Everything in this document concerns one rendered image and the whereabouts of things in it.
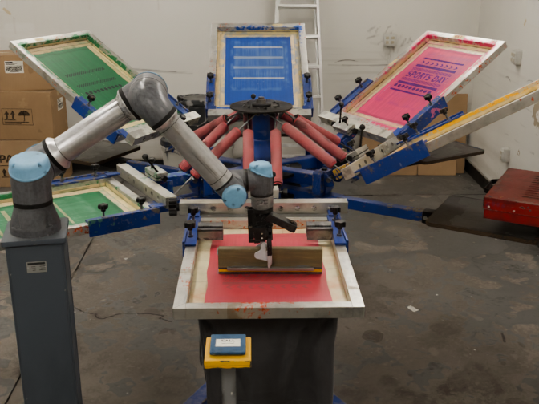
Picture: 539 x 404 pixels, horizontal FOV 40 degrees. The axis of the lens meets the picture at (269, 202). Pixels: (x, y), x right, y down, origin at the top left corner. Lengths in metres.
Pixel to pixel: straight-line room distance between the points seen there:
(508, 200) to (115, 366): 2.11
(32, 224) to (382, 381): 2.08
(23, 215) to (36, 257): 0.13
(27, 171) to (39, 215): 0.14
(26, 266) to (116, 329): 1.98
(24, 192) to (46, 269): 0.25
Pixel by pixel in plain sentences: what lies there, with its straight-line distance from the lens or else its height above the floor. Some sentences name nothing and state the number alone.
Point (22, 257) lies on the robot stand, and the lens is 2.35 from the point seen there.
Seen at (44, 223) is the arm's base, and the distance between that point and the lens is 2.32.
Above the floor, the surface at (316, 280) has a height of 0.95.
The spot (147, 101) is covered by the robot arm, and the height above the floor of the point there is 1.60.
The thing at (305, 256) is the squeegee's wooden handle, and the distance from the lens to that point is 2.54.
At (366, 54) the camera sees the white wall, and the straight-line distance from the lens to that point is 6.90.
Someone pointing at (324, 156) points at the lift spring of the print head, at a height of 1.13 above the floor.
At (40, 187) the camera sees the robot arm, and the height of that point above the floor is 1.35.
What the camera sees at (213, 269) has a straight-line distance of 2.62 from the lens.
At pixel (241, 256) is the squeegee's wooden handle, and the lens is 2.54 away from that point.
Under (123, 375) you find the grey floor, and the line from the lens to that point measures 3.86.
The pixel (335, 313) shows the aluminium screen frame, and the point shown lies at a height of 0.97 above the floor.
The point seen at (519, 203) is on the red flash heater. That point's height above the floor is 1.10.
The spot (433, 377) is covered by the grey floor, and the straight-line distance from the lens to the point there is 3.88.
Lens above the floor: 2.03
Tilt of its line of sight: 19 degrees down
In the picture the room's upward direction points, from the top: straight up
